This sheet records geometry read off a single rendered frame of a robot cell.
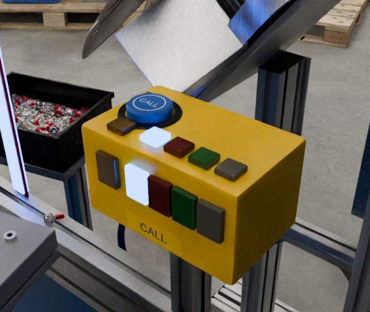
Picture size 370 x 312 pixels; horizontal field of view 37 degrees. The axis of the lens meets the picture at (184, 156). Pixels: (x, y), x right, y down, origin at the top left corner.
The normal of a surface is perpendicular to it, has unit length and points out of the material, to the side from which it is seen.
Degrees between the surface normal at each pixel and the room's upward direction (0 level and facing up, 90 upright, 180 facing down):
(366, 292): 90
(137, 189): 90
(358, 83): 0
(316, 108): 0
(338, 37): 88
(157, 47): 55
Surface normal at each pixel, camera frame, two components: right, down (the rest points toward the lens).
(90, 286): -0.63, 0.43
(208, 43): -0.05, -0.03
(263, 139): 0.00, -0.84
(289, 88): 0.78, 0.34
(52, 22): -0.04, 0.55
